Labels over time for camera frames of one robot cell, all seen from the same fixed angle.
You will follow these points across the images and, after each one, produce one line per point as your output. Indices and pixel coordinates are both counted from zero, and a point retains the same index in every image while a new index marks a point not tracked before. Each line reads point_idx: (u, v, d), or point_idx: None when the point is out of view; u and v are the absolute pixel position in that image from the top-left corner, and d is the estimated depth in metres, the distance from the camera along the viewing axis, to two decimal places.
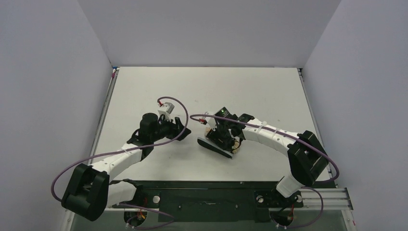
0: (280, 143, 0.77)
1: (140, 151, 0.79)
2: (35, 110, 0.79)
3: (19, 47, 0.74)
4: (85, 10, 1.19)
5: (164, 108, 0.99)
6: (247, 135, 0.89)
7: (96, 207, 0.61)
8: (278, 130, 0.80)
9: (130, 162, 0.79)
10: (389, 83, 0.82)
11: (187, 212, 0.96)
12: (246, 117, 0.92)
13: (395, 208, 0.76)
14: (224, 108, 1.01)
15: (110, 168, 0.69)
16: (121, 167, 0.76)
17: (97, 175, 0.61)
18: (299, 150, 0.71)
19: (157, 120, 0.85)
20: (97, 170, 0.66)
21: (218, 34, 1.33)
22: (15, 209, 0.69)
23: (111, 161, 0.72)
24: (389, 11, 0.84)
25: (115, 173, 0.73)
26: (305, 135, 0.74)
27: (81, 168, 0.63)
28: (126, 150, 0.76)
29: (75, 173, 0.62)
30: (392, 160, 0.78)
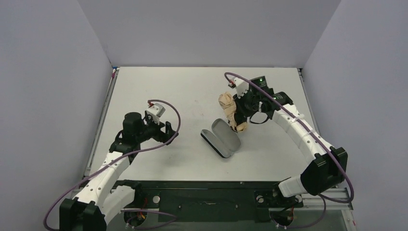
0: (308, 146, 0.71)
1: (124, 160, 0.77)
2: (35, 111, 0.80)
3: (19, 48, 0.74)
4: (86, 11, 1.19)
5: (154, 110, 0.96)
6: (274, 115, 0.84)
7: None
8: (312, 131, 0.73)
9: (120, 172, 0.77)
10: (389, 83, 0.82)
11: (187, 212, 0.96)
12: (285, 97, 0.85)
13: (395, 208, 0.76)
14: (263, 77, 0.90)
15: (97, 194, 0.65)
16: (110, 183, 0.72)
17: (86, 210, 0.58)
18: (325, 165, 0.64)
19: (141, 119, 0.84)
20: (84, 202, 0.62)
21: (218, 35, 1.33)
22: (17, 210, 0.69)
23: (97, 184, 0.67)
24: (388, 12, 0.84)
25: (106, 193, 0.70)
26: (338, 150, 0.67)
27: (66, 204, 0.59)
28: (110, 165, 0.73)
29: (62, 211, 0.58)
30: (392, 160, 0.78)
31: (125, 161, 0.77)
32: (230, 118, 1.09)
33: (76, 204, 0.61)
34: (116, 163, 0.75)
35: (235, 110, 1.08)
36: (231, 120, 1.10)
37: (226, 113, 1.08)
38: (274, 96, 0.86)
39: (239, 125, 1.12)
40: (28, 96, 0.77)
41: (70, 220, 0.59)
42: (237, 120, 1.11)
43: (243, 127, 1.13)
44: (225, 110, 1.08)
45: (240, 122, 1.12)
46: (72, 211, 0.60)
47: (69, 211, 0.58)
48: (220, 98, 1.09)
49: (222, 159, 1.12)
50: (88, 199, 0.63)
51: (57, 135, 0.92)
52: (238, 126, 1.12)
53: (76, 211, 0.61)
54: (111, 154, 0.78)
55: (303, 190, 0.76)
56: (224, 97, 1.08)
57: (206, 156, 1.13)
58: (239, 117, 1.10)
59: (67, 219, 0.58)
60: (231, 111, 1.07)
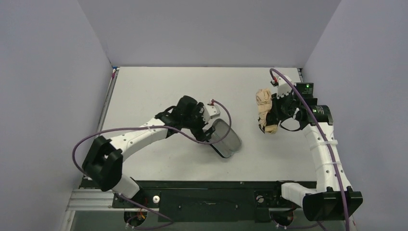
0: (324, 175, 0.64)
1: (162, 130, 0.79)
2: (35, 111, 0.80)
3: (19, 48, 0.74)
4: (86, 11, 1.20)
5: (212, 111, 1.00)
6: (305, 128, 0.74)
7: (107, 180, 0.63)
8: (337, 163, 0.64)
9: (154, 138, 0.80)
10: (389, 83, 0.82)
11: (187, 213, 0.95)
12: (325, 114, 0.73)
13: (395, 209, 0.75)
14: (312, 83, 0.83)
15: (127, 146, 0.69)
16: (142, 144, 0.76)
17: (113, 154, 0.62)
18: (332, 203, 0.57)
19: (195, 105, 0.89)
20: (114, 146, 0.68)
21: (218, 35, 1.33)
22: (16, 210, 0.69)
23: (131, 137, 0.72)
24: (388, 12, 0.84)
25: (135, 149, 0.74)
26: (355, 192, 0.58)
27: (100, 141, 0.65)
28: (149, 128, 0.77)
29: (94, 145, 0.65)
30: (392, 160, 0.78)
31: (163, 131, 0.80)
32: (261, 115, 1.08)
33: (107, 145, 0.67)
34: (154, 129, 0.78)
35: (269, 109, 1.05)
36: (261, 117, 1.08)
37: (260, 109, 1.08)
38: (315, 107, 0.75)
39: (269, 126, 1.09)
40: (27, 96, 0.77)
41: (95, 155, 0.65)
42: (268, 121, 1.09)
43: (272, 129, 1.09)
44: (259, 106, 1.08)
45: (269, 123, 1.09)
46: (100, 149, 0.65)
47: (99, 147, 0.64)
48: (259, 93, 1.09)
49: (222, 159, 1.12)
50: (118, 146, 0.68)
51: (57, 135, 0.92)
52: (266, 127, 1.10)
53: (105, 151, 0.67)
54: (154, 120, 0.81)
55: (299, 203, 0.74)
56: (263, 93, 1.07)
57: (206, 156, 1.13)
58: (271, 118, 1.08)
59: (95, 152, 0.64)
60: (265, 109, 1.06)
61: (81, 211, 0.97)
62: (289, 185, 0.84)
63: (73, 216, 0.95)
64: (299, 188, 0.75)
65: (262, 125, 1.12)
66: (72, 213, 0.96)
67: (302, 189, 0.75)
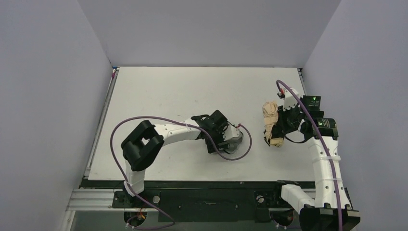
0: (323, 191, 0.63)
1: (197, 131, 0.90)
2: (35, 112, 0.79)
3: (19, 48, 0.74)
4: (86, 11, 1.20)
5: (233, 132, 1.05)
6: (309, 140, 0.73)
7: (143, 162, 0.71)
8: (337, 181, 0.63)
9: (186, 136, 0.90)
10: (389, 83, 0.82)
11: (187, 213, 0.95)
12: (332, 128, 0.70)
13: (395, 209, 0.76)
14: (319, 96, 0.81)
15: (167, 134, 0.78)
16: (177, 137, 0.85)
17: (155, 139, 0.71)
18: (328, 220, 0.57)
19: (223, 121, 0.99)
20: (157, 131, 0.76)
21: (218, 35, 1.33)
22: (16, 210, 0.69)
23: (171, 129, 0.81)
24: (389, 12, 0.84)
25: (170, 140, 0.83)
26: (352, 211, 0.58)
27: (145, 124, 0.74)
28: (187, 126, 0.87)
29: (140, 126, 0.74)
30: (392, 160, 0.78)
31: (196, 131, 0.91)
32: (267, 127, 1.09)
33: (151, 129, 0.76)
34: (190, 128, 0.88)
35: (274, 122, 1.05)
36: (267, 130, 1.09)
37: (266, 122, 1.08)
38: (321, 120, 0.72)
39: (274, 139, 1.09)
40: (27, 97, 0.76)
41: (138, 135, 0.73)
42: (274, 134, 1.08)
43: (277, 142, 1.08)
44: (265, 118, 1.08)
45: (275, 136, 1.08)
46: (144, 132, 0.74)
47: (145, 129, 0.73)
48: (266, 105, 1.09)
49: (222, 159, 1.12)
50: (160, 132, 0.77)
51: (58, 135, 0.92)
52: (271, 140, 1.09)
53: (146, 134, 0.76)
54: (191, 121, 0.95)
55: (297, 211, 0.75)
56: (270, 105, 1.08)
57: (206, 157, 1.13)
58: (276, 131, 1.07)
59: (138, 133, 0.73)
60: (271, 121, 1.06)
61: (81, 211, 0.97)
62: (291, 188, 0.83)
63: (73, 217, 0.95)
64: (300, 196, 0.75)
65: (267, 138, 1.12)
66: (73, 213, 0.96)
67: (302, 197, 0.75)
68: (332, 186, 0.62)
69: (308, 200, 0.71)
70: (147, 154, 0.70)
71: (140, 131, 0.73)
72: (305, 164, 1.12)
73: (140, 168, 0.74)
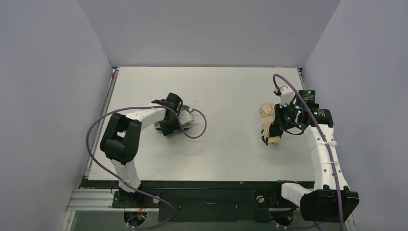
0: (323, 175, 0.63)
1: (162, 110, 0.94)
2: (35, 111, 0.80)
3: (19, 47, 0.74)
4: (86, 11, 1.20)
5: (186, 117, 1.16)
6: (307, 130, 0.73)
7: (129, 150, 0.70)
8: (335, 163, 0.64)
9: (155, 119, 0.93)
10: (389, 83, 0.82)
11: (187, 213, 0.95)
12: (327, 117, 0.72)
13: (395, 209, 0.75)
14: (312, 91, 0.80)
15: (141, 118, 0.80)
16: (148, 121, 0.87)
17: (132, 122, 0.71)
18: (328, 202, 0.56)
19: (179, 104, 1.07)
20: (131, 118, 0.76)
21: (218, 35, 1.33)
22: (15, 210, 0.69)
23: (141, 113, 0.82)
24: (388, 12, 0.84)
25: (144, 124, 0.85)
26: (351, 192, 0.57)
27: (116, 116, 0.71)
28: (153, 108, 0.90)
29: (111, 120, 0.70)
30: (393, 160, 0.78)
31: (163, 111, 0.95)
32: (265, 127, 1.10)
33: (122, 120, 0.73)
34: (157, 109, 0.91)
35: (273, 121, 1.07)
36: (265, 129, 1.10)
37: (263, 121, 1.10)
38: (316, 109, 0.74)
39: (272, 138, 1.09)
40: (26, 96, 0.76)
41: (114, 129, 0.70)
42: (272, 132, 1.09)
43: (275, 141, 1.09)
44: (263, 118, 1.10)
45: (273, 134, 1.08)
46: (118, 123, 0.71)
47: (118, 121, 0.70)
48: (263, 107, 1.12)
49: (222, 159, 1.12)
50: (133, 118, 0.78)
51: (58, 135, 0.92)
52: (269, 139, 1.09)
53: (121, 126, 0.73)
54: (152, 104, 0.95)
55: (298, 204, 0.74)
56: (266, 107, 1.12)
57: (206, 156, 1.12)
58: (274, 129, 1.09)
59: (113, 127, 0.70)
60: (268, 121, 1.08)
61: (81, 211, 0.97)
62: (290, 185, 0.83)
63: (73, 217, 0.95)
64: (299, 190, 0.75)
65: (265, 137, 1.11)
66: (73, 213, 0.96)
67: (300, 190, 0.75)
68: (330, 169, 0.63)
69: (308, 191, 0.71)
70: (131, 139, 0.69)
71: (115, 124, 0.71)
72: (305, 162, 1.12)
73: (128, 160, 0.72)
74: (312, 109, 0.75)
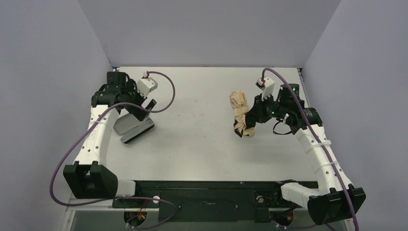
0: (325, 178, 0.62)
1: (110, 113, 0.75)
2: (34, 111, 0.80)
3: (19, 48, 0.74)
4: (86, 11, 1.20)
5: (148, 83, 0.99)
6: (298, 133, 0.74)
7: (108, 186, 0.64)
8: (335, 163, 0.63)
9: (110, 126, 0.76)
10: (388, 83, 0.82)
11: (187, 213, 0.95)
12: (315, 116, 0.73)
13: (394, 209, 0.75)
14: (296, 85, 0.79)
15: (97, 152, 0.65)
16: (105, 140, 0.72)
17: (92, 168, 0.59)
18: (337, 203, 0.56)
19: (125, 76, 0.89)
20: (86, 163, 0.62)
21: (218, 35, 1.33)
22: (15, 210, 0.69)
23: (93, 144, 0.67)
24: (388, 12, 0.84)
25: (104, 150, 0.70)
26: (357, 189, 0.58)
27: (69, 171, 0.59)
28: (99, 121, 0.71)
29: (69, 177, 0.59)
30: (392, 160, 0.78)
31: (112, 113, 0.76)
32: (239, 119, 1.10)
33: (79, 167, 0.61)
34: (105, 118, 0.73)
35: (245, 112, 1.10)
36: (239, 121, 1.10)
37: (236, 112, 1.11)
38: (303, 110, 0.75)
39: (247, 129, 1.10)
40: (26, 96, 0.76)
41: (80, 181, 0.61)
42: (248, 124, 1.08)
43: (249, 133, 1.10)
44: (235, 109, 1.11)
45: (248, 126, 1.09)
46: (77, 173, 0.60)
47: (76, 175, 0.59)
48: (234, 96, 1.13)
49: (222, 159, 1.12)
50: (90, 160, 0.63)
51: (57, 135, 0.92)
52: (245, 131, 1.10)
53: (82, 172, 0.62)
54: (95, 109, 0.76)
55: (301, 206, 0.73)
56: (237, 96, 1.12)
57: (206, 157, 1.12)
58: (250, 121, 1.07)
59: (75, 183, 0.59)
60: (242, 112, 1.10)
61: (81, 211, 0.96)
62: (290, 186, 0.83)
63: (73, 217, 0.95)
64: (301, 190, 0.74)
65: (240, 130, 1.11)
66: (73, 213, 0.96)
67: (303, 191, 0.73)
68: (331, 170, 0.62)
69: (311, 192, 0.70)
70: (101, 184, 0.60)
71: (75, 178, 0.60)
72: (305, 163, 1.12)
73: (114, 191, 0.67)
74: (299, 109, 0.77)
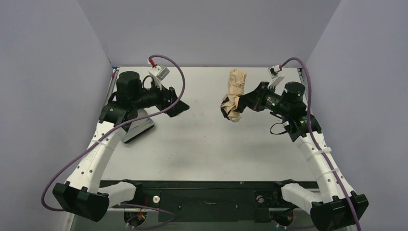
0: (328, 186, 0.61)
1: (114, 134, 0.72)
2: (34, 111, 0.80)
3: (19, 48, 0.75)
4: (86, 11, 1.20)
5: (156, 71, 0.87)
6: (298, 140, 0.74)
7: (97, 211, 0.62)
8: (336, 171, 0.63)
9: (112, 147, 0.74)
10: (387, 83, 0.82)
11: (187, 213, 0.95)
12: (314, 123, 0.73)
13: (393, 207, 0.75)
14: (301, 89, 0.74)
15: (90, 176, 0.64)
16: (103, 161, 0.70)
17: (81, 195, 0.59)
18: (341, 213, 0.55)
19: (136, 80, 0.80)
20: (76, 187, 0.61)
21: (217, 34, 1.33)
22: (15, 210, 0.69)
23: (88, 166, 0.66)
24: (387, 11, 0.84)
25: (100, 172, 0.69)
26: (359, 197, 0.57)
27: (59, 190, 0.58)
28: (100, 142, 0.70)
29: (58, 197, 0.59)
30: (390, 159, 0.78)
31: (117, 134, 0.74)
32: (231, 97, 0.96)
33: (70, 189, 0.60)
34: (106, 139, 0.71)
35: (241, 94, 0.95)
36: (231, 100, 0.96)
37: (231, 91, 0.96)
38: (303, 118, 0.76)
39: (234, 112, 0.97)
40: (26, 96, 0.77)
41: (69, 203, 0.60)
42: (238, 108, 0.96)
43: (235, 117, 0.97)
44: (231, 87, 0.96)
45: (236, 109, 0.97)
46: (67, 195, 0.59)
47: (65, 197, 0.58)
48: (235, 72, 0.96)
49: (221, 158, 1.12)
50: (80, 184, 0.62)
51: (57, 135, 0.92)
52: (232, 112, 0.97)
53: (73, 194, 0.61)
54: (101, 125, 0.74)
55: (303, 209, 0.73)
56: (239, 74, 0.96)
57: (206, 157, 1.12)
58: (241, 105, 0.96)
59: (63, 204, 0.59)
60: (237, 92, 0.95)
61: None
62: (290, 188, 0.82)
63: (73, 217, 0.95)
64: (302, 195, 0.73)
65: (227, 110, 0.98)
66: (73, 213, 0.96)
67: (305, 195, 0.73)
68: (333, 178, 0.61)
69: (312, 197, 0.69)
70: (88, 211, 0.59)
71: (64, 199, 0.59)
72: (305, 164, 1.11)
73: (102, 213, 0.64)
74: (299, 117, 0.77)
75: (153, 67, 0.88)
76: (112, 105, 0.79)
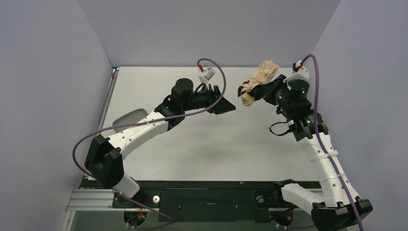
0: (333, 190, 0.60)
1: (163, 124, 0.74)
2: (35, 110, 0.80)
3: (20, 47, 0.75)
4: (86, 10, 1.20)
5: (204, 73, 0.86)
6: (302, 141, 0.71)
7: (111, 178, 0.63)
8: (342, 175, 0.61)
9: (155, 133, 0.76)
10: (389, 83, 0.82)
11: (187, 213, 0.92)
12: (321, 124, 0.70)
13: (397, 209, 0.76)
14: (306, 86, 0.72)
15: (126, 144, 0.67)
16: (143, 139, 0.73)
17: (112, 153, 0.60)
18: (345, 219, 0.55)
19: (190, 86, 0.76)
20: (113, 145, 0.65)
21: (218, 34, 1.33)
22: (15, 210, 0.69)
23: (130, 134, 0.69)
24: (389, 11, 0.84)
25: (135, 145, 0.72)
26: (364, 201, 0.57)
27: (98, 140, 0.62)
28: (148, 123, 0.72)
29: (93, 145, 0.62)
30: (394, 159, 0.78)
31: (163, 125, 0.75)
32: (251, 81, 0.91)
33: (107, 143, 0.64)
34: (154, 123, 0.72)
35: (262, 83, 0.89)
36: (250, 83, 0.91)
37: (255, 75, 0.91)
38: (308, 117, 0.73)
39: (248, 95, 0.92)
40: (28, 96, 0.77)
41: (96, 154, 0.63)
42: (253, 93, 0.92)
43: (247, 99, 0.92)
44: (257, 73, 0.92)
45: (251, 95, 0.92)
46: (100, 147, 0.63)
47: (98, 147, 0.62)
48: (268, 62, 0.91)
49: (222, 158, 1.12)
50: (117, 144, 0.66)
51: (58, 135, 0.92)
52: (245, 95, 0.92)
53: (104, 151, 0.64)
54: (154, 113, 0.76)
55: (303, 209, 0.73)
56: (271, 64, 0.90)
57: (206, 157, 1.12)
58: (257, 91, 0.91)
59: (93, 152, 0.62)
60: (260, 79, 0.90)
61: (81, 211, 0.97)
62: (291, 188, 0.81)
63: (73, 217, 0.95)
64: (303, 195, 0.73)
65: (242, 90, 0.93)
66: (72, 213, 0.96)
67: (305, 195, 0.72)
68: (339, 183, 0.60)
69: (313, 198, 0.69)
70: (109, 171, 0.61)
71: (95, 149, 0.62)
72: (305, 164, 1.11)
73: (115, 182, 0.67)
74: (305, 116, 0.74)
75: (202, 71, 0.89)
76: (167, 103, 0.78)
